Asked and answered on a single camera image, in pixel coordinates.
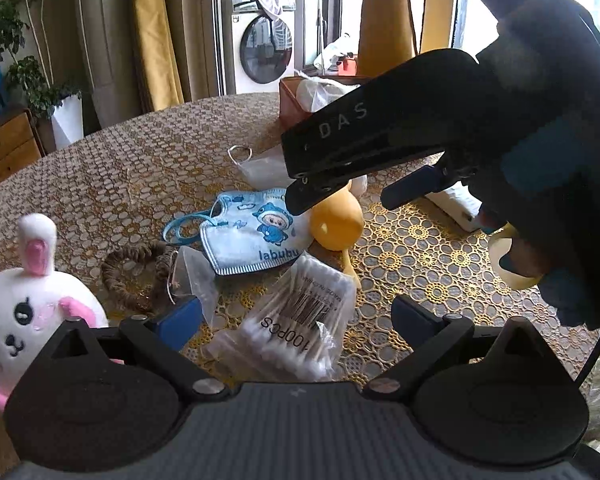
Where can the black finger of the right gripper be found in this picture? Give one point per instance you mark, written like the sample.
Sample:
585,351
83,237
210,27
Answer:
308,190

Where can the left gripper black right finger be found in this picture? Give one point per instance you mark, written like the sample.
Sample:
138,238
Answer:
436,341

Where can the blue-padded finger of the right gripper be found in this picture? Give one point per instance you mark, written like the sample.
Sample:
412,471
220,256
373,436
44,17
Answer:
427,179

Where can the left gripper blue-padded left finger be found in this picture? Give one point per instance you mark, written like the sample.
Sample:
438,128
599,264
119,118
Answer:
155,344

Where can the yellow duck plush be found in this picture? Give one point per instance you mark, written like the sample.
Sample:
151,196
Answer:
336,223

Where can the blue cartoon face mask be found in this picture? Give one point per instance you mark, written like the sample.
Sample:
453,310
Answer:
244,232

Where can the red tin box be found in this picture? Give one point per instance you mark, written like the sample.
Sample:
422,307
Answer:
291,110

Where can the cotton swab bag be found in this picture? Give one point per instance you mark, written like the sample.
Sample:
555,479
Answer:
295,331

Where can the right hand in blue glove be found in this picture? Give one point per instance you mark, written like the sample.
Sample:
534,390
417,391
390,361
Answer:
513,259

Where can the tissue pack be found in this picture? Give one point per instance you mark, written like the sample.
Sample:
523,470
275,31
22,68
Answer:
459,204

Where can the brown hair scrunchie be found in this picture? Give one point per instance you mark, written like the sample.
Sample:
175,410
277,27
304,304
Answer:
136,277

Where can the small clear plastic bag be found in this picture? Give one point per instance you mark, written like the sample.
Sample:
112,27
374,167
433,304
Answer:
192,276

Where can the white bunny plush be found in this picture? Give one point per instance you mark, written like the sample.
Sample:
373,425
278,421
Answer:
35,299

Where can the white washing machine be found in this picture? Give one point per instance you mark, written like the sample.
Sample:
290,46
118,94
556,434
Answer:
257,51

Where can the yellow curtain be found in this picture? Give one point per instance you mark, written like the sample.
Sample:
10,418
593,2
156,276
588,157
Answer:
162,80

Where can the white plant pot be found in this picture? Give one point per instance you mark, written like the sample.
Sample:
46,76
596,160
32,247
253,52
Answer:
67,122

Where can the wooden drawer cabinet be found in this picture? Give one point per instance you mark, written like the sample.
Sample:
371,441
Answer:
20,145

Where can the potted green plant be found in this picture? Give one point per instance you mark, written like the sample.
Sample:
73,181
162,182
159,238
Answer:
27,60

